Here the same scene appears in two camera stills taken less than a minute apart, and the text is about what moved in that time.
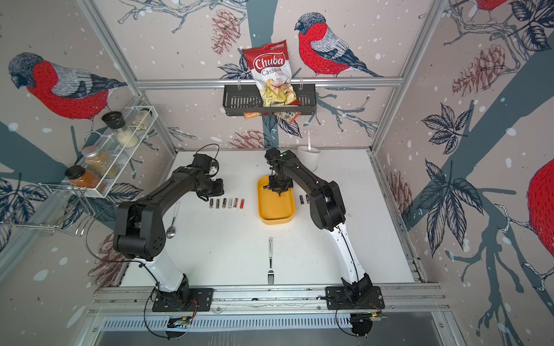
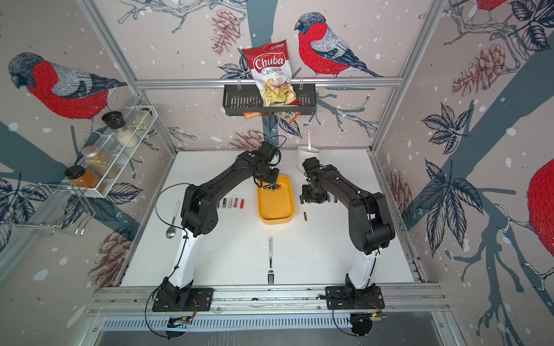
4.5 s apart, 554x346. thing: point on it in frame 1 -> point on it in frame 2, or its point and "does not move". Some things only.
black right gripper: (271, 187) -> (305, 198)
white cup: (309, 158) does not move
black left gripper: (219, 191) -> (274, 179)
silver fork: (270, 274) does not move
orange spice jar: (79, 176) does not move
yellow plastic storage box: (272, 208) does not move
